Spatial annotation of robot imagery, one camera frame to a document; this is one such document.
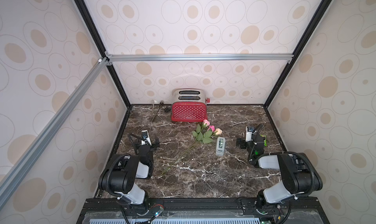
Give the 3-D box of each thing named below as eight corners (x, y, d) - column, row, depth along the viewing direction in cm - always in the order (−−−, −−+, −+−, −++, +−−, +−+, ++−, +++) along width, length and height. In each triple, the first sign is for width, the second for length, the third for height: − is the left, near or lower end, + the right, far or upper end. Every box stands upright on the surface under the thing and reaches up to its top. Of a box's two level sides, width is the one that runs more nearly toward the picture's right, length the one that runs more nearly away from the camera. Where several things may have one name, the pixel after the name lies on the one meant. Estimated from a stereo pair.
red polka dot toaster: (172, 122, 111) (170, 105, 97) (174, 105, 123) (172, 87, 108) (207, 122, 111) (210, 105, 97) (206, 105, 123) (208, 88, 108)
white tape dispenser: (215, 155, 94) (216, 151, 90) (216, 140, 101) (217, 136, 97) (223, 156, 94) (225, 152, 90) (224, 141, 101) (225, 137, 97)
